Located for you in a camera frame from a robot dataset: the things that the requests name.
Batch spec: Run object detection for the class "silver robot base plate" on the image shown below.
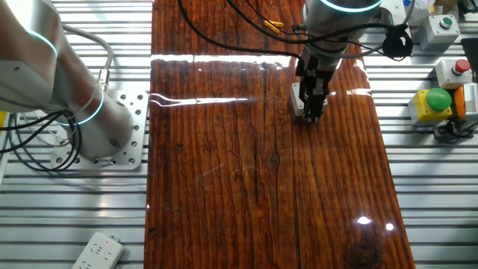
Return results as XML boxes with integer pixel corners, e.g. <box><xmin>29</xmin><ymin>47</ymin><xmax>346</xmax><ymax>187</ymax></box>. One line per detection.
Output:
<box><xmin>50</xmin><ymin>89</ymin><xmax>149</xmax><ymax>172</ymax></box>

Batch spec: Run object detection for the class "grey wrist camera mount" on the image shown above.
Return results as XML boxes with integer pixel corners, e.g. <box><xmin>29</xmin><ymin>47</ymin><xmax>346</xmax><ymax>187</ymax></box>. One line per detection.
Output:
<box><xmin>379</xmin><ymin>0</ymin><xmax>409</xmax><ymax>28</ymax></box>

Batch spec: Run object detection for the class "glossy wood grain board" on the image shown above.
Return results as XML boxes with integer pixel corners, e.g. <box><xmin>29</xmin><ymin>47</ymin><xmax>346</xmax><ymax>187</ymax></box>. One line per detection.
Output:
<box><xmin>143</xmin><ymin>0</ymin><xmax>416</xmax><ymax>269</ymax></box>

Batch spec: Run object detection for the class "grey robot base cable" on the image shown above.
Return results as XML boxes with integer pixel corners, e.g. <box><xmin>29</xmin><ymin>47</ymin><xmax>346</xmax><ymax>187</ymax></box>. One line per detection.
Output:
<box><xmin>61</xmin><ymin>24</ymin><xmax>115</xmax><ymax>93</ymax></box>

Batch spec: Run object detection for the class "thick black gripper cable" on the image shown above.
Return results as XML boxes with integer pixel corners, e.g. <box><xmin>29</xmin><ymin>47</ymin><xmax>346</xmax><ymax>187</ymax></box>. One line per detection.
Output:
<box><xmin>176</xmin><ymin>0</ymin><xmax>305</xmax><ymax>70</ymax></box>

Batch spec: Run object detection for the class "silver ribbed depth camera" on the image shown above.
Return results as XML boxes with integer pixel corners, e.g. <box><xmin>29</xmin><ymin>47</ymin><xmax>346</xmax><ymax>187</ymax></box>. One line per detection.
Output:
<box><xmin>462</xmin><ymin>82</ymin><xmax>478</xmax><ymax>121</ymax></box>

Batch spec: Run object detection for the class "yellow box green mushroom button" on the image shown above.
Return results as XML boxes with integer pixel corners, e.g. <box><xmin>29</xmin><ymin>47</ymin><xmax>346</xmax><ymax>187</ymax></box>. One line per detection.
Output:
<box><xmin>407</xmin><ymin>87</ymin><xmax>455</xmax><ymax>127</ymax></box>

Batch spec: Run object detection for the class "grey box green flat button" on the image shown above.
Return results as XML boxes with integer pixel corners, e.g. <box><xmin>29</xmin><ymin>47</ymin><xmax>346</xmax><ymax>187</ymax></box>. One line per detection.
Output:
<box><xmin>417</xmin><ymin>13</ymin><xmax>461</xmax><ymax>52</ymax></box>

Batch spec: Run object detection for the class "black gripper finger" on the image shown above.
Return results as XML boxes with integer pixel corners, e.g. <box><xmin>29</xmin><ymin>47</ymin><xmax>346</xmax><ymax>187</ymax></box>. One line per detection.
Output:
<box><xmin>308</xmin><ymin>78</ymin><xmax>329</xmax><ymax>123</ymax></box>
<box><xmin>298</xmin><ymin>76</ymin><xmax>311</xmax><ymax>117</ymax></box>

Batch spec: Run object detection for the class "cardboard box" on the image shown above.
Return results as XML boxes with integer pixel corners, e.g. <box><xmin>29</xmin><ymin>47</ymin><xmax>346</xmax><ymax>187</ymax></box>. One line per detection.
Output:
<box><xmin>429</xmin><ymin>0</ymin><xmax>460</xmax><ymax>15</ymax></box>

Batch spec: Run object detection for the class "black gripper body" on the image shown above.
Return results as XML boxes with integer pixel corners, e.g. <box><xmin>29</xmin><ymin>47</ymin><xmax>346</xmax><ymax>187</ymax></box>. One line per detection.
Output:
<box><xmin>296</xmin><ymin>50</ymin><xmax>337</xmax><ymax>89</ymax></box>

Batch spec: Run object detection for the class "white power strip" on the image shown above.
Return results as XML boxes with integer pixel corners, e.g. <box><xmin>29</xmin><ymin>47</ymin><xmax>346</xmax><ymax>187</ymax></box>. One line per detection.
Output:
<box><xmin>70</xmin><ymin>231</ymin><xmax>126</xmax><ymax>269</ymax></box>

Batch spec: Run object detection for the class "grey box red mushroom button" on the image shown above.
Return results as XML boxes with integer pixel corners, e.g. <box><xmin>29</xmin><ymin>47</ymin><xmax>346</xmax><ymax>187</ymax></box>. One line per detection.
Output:
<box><xmin>434</xmin><ymin>58</ymin><xmax>474</xmax><ymax>90</ymax></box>

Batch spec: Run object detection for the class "white plastic bag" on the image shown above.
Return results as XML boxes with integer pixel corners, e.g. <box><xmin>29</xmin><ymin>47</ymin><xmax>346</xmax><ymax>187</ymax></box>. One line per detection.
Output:
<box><xmin>405</xmin><ymin>0</ymin><xmax>437</xmax><ymax>27</ymax></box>

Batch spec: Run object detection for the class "thin black camera cable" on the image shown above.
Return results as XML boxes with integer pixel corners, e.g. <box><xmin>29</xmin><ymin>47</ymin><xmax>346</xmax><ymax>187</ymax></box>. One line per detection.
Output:
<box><xmin>226</xmin><ymin>0</ymin><xmax>415</xmax><ymax>63</ymax></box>

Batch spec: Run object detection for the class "grey box red push button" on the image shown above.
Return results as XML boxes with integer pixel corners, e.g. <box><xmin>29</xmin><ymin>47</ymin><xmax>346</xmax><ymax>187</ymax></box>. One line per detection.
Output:
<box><xmin>289</xmin><ymin>81</ymin><xmax>329</xmax><ymax>124</ymax></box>

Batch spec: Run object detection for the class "yellow clothespin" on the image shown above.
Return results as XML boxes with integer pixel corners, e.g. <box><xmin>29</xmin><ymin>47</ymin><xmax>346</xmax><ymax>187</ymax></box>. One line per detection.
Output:
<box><xmin>263</xmin><ymin>19</ymin><xmax>285</xmax><ymax>34</ymax></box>

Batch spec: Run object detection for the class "orange rounded object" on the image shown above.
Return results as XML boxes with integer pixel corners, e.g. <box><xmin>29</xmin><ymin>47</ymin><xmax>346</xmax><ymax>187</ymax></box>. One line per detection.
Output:
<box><xmin>453</xmin><ymin>86</ymin><xmax>467</xmax><ymax>119</ymax></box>

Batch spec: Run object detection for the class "black flat panel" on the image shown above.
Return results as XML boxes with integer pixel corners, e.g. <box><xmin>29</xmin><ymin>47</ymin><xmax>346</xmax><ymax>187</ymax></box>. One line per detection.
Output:
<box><xmin>460</xmin><ymin>37</ymin><xmax>478</xmax><ymax>84</ymax></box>

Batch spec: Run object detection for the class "black cable bundle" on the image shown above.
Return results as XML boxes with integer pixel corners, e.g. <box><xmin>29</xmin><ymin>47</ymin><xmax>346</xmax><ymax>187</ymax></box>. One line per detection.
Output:
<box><xmin>0</xmin><ymin>110</ymin><xmax>83</xmax><ymax>173</ymax></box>

